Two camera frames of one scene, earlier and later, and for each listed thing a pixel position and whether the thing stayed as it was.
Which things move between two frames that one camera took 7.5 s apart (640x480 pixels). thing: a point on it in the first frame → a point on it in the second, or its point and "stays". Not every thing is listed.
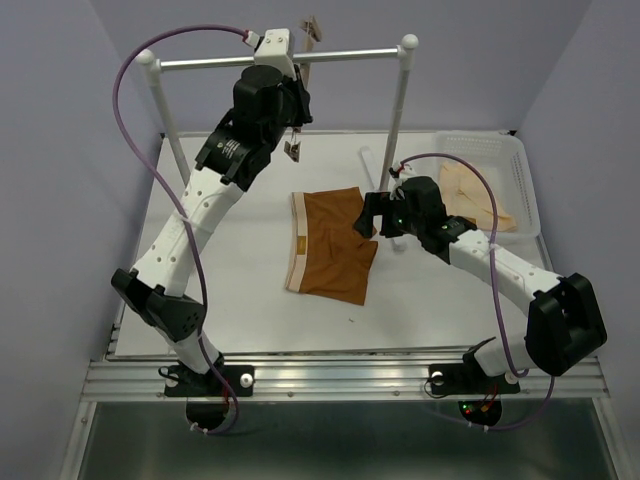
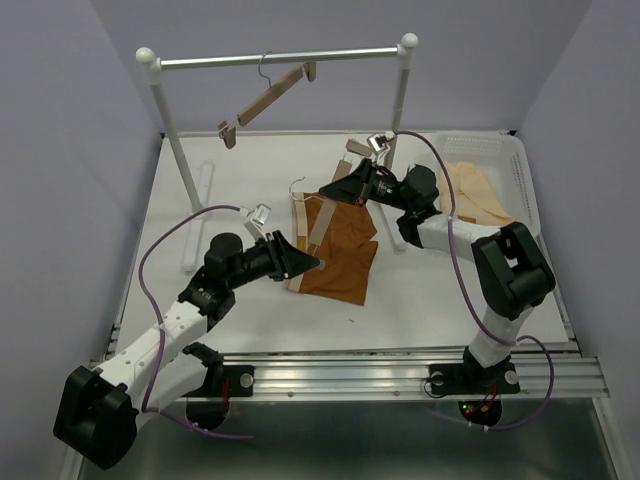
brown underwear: x=328 y=257 stays
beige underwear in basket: x=466 y=193 stays
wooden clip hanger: x=311 y=34 → x=329 y=206
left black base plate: x=180 y=382 stays
